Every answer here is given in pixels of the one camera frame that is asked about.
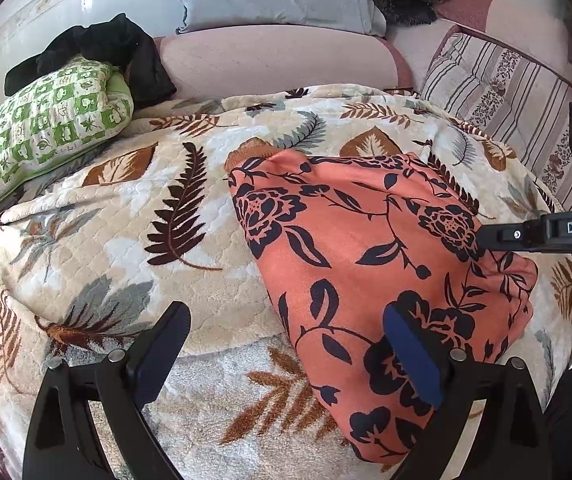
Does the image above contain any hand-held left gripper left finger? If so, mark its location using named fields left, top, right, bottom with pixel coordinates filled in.
left=22, top=301, right=193, bottom=480

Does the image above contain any cream leaf print blanket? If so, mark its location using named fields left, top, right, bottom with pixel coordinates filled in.
left=0, top=85, right=572, bottom=480

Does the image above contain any orange floral print garment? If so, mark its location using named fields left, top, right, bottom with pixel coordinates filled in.
left=225, top=139, right=539, bottom=466

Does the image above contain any striped floral cushion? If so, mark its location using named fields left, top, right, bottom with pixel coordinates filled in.
left=418, top=32, right=572, bottom=211

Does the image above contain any black cloth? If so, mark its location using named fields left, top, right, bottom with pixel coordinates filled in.
left=4, top=12, right=178, bottom=108

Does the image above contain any green and white patterned pillow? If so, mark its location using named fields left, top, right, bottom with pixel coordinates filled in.
left=0, top=56, right=135, bottom=233

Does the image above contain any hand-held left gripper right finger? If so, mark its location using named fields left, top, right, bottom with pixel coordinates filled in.
left=383, top=302, right=552, bottom=480

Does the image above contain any pink bolster cushion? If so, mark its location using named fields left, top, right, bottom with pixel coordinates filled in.
left=158, top=25, right=414, bottom=103

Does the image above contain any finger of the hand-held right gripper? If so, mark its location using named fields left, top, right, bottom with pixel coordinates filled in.
left=476, top=219, right=547, bottom=254

